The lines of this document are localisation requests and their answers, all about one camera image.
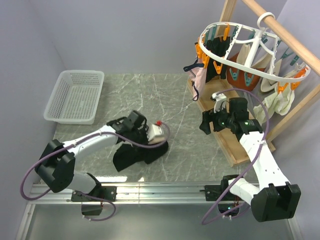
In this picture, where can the white round clip hanger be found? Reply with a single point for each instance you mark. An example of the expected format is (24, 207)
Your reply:
(257, 38)

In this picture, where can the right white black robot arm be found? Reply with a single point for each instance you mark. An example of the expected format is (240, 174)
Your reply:
(275, 198)

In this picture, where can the pink underwear navy trim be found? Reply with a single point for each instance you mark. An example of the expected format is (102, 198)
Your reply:
(198, 73)

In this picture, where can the white plastic basket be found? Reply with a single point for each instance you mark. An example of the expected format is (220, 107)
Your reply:
(75, 97)

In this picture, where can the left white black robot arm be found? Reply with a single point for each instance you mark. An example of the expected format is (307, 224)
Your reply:
(57, 168)

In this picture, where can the pale green hanging underwear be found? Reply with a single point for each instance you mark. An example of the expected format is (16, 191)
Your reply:
(281, 98)

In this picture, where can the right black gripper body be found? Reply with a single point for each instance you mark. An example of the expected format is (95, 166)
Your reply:
(221, 120)

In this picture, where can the cream hanging underwear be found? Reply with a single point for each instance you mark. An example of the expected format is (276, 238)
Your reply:
(261, 64)

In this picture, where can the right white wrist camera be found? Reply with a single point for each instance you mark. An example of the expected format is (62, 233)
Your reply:
(220, 102)

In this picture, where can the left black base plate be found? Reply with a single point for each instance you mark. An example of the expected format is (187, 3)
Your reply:
(92, 203)

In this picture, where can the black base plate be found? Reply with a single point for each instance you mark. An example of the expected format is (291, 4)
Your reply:
(213, 191)
(92, 203)

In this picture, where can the rust orange hanging garment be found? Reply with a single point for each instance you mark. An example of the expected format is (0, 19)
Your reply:
(240, 79)

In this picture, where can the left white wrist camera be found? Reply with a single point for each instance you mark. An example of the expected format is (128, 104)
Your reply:
(155, 133)

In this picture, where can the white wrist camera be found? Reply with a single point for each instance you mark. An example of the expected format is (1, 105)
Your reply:
(155, 133)
(220, 102)

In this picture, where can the black boxer briefs tan waistband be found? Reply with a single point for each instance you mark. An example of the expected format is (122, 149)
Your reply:
(140, 155)

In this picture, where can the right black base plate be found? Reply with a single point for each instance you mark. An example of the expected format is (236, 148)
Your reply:
(213, 191)

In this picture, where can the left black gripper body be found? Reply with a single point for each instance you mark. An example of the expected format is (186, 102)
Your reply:
(140, 135)

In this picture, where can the aluminium mounting rail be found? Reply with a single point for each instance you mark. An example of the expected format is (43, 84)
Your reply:
(142, 211)

